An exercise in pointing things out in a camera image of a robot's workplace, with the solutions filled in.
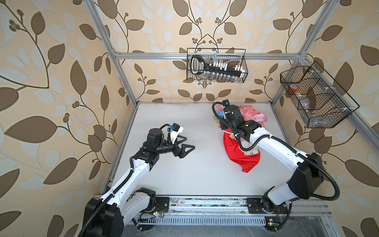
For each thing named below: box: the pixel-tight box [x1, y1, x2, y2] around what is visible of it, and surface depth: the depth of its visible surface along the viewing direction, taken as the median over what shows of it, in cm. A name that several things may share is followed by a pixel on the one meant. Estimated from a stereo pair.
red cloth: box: [223, 128, 261, 173], surface depth 91 cm
